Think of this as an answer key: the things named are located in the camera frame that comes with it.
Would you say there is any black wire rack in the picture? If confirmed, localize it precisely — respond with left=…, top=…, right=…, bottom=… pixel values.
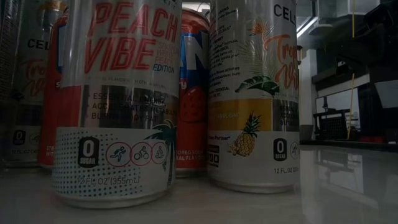
left=312, top=96, right=361, bottom=141

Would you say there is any white table sheet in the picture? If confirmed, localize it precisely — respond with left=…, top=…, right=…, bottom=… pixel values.
left=0, top=144, right=398, bottom=224

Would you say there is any black metal table frame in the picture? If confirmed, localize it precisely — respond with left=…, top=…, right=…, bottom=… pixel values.
left=300, top=139, right=398, bottom=153

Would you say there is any Celsius Tropical Vibe can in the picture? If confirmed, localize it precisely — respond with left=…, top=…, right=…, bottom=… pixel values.
left=2, top=0, right=63, bottom=169
left=206, top=0, right=302, bottom=194

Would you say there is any gray cup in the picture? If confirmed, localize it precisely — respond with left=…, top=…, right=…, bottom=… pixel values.
left=300, top=124, right=315, bottom=142

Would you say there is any yellow hanging cable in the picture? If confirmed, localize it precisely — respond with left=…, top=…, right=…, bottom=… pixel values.
left=346, top=0, right=357, bottom=141

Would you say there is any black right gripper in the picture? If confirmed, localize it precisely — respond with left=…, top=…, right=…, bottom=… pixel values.
left=325, top=0, right=398, bottom=75

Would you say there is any red strawberry soda can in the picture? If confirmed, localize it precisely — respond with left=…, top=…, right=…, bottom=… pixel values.
left=175, top=7, right=211, bottom=179
left=37, top=9, right=83, bottom=169

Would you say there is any Celsius Peach Vibe can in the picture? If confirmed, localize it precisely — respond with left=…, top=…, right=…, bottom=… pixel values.
left=51, top=0, right=183, bottom=209

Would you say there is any white ceiling light strip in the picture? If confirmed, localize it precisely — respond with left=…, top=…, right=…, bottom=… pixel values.
left=295, top=15, right=321, bottom=39

